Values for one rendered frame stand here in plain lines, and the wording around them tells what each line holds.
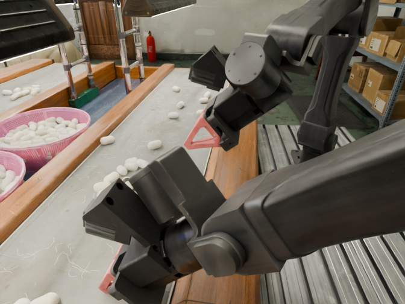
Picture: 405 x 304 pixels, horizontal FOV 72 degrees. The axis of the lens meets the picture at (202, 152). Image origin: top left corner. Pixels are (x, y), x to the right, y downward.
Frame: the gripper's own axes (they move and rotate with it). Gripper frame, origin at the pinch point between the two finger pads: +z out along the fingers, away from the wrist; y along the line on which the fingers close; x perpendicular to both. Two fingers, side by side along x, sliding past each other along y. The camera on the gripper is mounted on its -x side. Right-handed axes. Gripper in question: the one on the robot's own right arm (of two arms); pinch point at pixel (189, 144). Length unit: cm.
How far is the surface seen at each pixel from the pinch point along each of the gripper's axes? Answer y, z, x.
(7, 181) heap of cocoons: 2.5, 38.1, -17.0
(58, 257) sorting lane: 18.6, 21.1, -2.3
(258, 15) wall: -455, -5, 23
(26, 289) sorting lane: 24.2, 22.0, -3.0
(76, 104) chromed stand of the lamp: -54, 55, -25
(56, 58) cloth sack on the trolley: -239, 177, -95
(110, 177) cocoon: -0.5, 19.7, -3.6
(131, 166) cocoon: -5.9, 18.1, -1.8
